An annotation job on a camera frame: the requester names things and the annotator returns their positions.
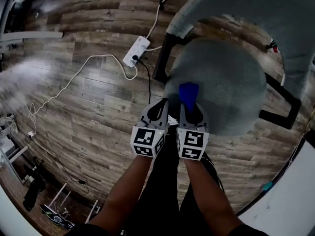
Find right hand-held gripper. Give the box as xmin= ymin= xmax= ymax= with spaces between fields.
xmin=176 ymin=104 xmax=210 ymax=161

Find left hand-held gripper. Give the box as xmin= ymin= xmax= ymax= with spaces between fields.
xmin=131 ymin=97 xmax=169 ymax=158

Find blue cloth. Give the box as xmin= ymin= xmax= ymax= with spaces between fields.
xmin=179 ymin=82 xmax=200 ymax=114

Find grey upholstered chair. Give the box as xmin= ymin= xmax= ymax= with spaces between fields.
xmin=152 ymin=0 xmax=315 ymax=137

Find person's right forearm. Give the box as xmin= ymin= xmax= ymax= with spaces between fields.
xmin=183 ymin=157 xmax=244 ymax=231

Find person's left forearm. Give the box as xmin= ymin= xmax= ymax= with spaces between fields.
xmin=88 ymin=155 xmax=155 ymax=231

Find white power strip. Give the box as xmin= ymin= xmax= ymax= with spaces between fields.
xmin=122 ymin=35 xmax=152 ymax=67

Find person's black trousers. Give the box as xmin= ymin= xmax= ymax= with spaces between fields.
xmin=118 ymin=131 xmax=222 ymax=236

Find small teal object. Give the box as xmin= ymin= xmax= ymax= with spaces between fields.
xmin=261 ymin=180 xmax=274 ymax=192

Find small red white object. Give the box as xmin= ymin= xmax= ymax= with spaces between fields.
xmin=266 ymin=39 xmax=282 ymax=54

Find person's black shirt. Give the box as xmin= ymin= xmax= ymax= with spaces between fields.
xmin=71 ymin=222 xmax=271 ymax=236

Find white table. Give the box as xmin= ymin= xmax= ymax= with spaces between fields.
xmin=235 ymin=131 xmax=315 ymax=236

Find black bag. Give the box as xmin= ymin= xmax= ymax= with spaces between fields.
xmin=23 ymin=173 xmax=47 ymax=211

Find grey metal bar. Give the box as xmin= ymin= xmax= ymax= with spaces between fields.
xmin=0 ymin=31 xmax=64 ymax=50

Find grey white rack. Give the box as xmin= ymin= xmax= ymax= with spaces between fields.
xmin=0 ymin=114 xmax=30 ymax=184

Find black power cable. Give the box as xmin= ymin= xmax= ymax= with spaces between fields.
xmin=132 ymin=55 xmax=153 ymax=103

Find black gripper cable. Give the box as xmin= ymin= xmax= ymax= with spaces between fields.
xmin=201 ymin=153 xmax=226 ymax=194

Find long looped white cable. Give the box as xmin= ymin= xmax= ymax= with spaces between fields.
xmin=23 ymin=54 xmax=139 ymax=135

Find thin black cable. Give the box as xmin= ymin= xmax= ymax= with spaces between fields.
xmin=43 ymin=151 xmax=90 ymax=194

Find white metal frame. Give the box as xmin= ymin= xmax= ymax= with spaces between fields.
xmin=48 ymin=182 xmax=99 ymax=225

